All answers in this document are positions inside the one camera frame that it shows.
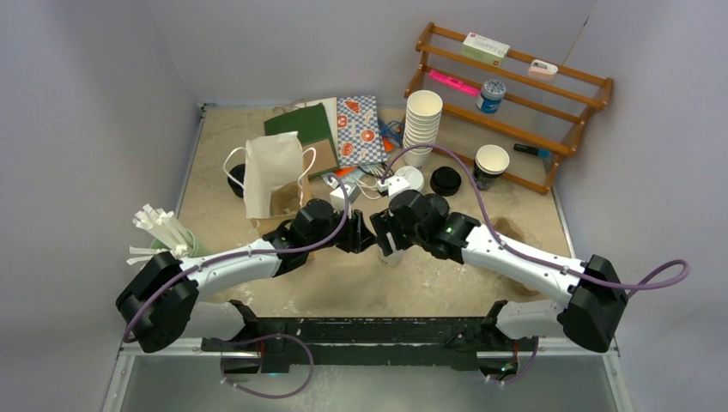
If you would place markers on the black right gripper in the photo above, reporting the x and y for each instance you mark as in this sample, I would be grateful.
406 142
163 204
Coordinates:
385 225

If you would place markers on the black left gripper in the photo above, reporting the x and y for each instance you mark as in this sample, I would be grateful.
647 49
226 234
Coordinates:
358 237

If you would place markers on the white paper coffee cup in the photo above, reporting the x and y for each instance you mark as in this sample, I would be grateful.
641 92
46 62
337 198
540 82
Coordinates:
392 259

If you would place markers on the brown kraft paper bag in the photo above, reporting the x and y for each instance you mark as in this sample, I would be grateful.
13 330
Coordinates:
276 182

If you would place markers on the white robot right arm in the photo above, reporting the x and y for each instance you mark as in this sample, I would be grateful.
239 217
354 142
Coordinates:
583 301

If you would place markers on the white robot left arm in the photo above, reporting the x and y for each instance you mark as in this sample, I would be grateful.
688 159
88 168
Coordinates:
158 303

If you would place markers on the white cup lid stack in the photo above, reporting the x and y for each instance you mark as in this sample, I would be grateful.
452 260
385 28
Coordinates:
413 176

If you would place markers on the green paper bag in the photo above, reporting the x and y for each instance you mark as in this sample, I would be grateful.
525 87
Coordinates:
313 131

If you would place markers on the blue checkered paper bag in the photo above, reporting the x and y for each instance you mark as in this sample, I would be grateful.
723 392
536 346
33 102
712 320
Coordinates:
358 140

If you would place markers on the black cup with white cup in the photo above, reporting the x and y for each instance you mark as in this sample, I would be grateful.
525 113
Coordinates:
490 162

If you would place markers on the white paper cup stack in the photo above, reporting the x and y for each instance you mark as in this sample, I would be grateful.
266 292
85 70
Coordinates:
422 120

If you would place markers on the small black lid stack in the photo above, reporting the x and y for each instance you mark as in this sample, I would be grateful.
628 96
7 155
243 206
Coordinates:
235 180

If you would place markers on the black blue marker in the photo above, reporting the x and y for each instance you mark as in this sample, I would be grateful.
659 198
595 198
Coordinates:
531 150

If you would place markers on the pink highlighter pen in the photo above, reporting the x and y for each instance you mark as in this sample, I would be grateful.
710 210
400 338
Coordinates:
453 83

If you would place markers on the blue lidded jar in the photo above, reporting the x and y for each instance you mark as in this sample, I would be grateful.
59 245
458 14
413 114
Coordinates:
491 95

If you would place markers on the wooden shelf rack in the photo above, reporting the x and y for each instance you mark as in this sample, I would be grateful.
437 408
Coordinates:
559 151

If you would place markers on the green cup of stirrers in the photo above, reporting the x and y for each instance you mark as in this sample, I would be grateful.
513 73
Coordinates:
168 234

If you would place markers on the white green box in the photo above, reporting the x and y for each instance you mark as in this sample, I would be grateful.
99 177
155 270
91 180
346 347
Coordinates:
484 50

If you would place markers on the pink white tape dispenser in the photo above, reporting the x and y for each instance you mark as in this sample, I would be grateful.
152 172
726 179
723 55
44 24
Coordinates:
542 70

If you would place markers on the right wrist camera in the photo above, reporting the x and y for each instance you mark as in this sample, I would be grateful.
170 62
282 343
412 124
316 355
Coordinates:
392 186

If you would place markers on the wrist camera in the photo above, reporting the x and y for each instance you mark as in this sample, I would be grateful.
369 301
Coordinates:
392 186
343 195

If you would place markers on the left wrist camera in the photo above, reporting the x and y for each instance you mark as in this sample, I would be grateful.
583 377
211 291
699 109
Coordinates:
343 195

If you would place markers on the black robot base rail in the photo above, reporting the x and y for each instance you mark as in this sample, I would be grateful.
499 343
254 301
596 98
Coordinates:
460 343

